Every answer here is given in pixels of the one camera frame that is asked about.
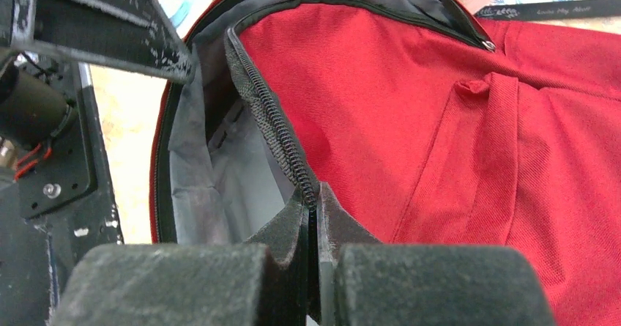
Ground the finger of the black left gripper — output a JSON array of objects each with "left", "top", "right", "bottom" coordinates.
[{"left": 1, "top": 0, "right": 196, "bottom": 83}]

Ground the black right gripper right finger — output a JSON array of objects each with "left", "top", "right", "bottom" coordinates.
[{"left": 317, "top": 183, "right": 555, "bottom": 325}]

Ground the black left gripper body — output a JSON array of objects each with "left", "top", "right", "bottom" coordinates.
[{"left": 1, "top": 52, "right": 124, "bottom": 325}]

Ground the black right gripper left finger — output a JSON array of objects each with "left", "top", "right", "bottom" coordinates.
[{"left": 51, "top": 191, "right": 308, "bottom": 325}]

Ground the red student backpack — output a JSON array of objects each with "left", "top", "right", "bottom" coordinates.
[{"left": 150, "top": 0, "right": 620, "bottom": 325}]

